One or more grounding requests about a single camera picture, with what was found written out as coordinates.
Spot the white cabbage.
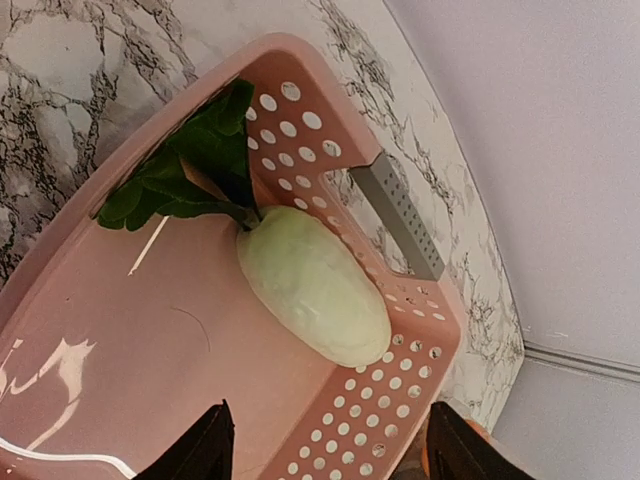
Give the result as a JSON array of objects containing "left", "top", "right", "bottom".
[{"left": 96, "top": 79, "right": 392, "bottom": 368}]

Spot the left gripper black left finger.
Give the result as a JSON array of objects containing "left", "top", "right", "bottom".
[{"left": 134, "top": 400, "right": 235, "bottom": 480}]

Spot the orange pepper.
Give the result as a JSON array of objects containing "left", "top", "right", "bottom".
[{"left": 421, "top": 414, "right": 490, "bottom": 479}]

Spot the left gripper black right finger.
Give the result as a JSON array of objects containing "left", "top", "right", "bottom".
[{"left": 428, "top": 401, "right": 533, "bottom": 480}]

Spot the pink plastic basket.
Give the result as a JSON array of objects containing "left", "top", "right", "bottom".
[{"left": 1, "top": 34, "right": 464, "bottom": 479}]

